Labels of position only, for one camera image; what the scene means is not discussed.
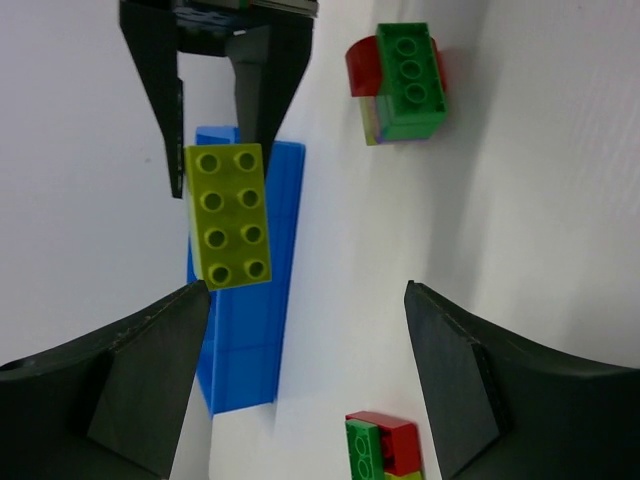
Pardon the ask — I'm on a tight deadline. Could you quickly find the blue plastic sorting bin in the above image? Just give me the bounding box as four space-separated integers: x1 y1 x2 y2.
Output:
187 126 305 415

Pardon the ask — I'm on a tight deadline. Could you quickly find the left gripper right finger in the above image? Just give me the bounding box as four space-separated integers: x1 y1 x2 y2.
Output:
404 282 639 479

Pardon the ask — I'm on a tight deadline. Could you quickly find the small stacked lego block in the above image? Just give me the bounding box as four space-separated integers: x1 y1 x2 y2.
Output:
345 22 448 146

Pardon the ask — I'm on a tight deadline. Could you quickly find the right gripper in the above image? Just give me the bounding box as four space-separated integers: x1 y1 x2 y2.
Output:
119 1 319 199

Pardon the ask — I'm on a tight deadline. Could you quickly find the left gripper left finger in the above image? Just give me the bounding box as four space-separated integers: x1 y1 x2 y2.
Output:
1 281 210 479

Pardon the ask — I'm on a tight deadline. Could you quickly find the large lego block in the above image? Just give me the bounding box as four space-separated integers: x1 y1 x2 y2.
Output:
345 411 424 480

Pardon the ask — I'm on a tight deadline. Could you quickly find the lime two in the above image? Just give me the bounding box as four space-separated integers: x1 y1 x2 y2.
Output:
185 144 271 291

